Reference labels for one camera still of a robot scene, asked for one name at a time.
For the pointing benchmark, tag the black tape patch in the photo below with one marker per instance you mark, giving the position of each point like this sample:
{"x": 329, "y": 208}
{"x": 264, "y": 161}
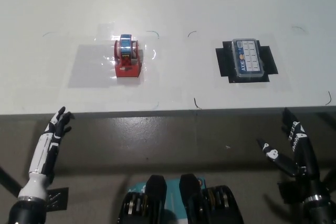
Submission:
{"x": 269, "y": 61}

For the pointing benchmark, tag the black table leg brace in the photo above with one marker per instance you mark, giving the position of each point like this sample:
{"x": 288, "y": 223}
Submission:
{"x": 9, "y": 180}

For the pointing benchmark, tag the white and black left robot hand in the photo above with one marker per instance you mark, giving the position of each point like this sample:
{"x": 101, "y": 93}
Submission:
{"x": 42, "y": 155}

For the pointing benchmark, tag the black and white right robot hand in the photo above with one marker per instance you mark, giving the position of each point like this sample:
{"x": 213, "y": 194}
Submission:
{"x": 304, "y": 155}

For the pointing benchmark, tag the black floor marker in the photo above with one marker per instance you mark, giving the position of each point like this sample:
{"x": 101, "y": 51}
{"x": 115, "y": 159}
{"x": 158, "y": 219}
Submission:
{"x": 57, "y": 199}

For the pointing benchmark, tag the red tape dispenser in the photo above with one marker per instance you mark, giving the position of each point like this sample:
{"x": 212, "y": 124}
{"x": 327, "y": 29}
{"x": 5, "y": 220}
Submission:
{"x": 127, "y": 61}

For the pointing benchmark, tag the black and teal robot torso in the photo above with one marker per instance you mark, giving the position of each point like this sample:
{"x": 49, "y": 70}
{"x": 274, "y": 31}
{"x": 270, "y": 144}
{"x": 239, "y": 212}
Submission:
{"x": 155, "y": 203}

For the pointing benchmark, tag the clear plastic film sheet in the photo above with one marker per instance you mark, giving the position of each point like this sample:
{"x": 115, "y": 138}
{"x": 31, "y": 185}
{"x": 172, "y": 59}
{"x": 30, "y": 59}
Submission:
{"x": 78, "y": 98}

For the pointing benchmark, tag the clear plastic screw box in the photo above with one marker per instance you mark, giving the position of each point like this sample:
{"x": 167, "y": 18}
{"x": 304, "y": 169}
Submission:
{"x": 248, "y": 57}

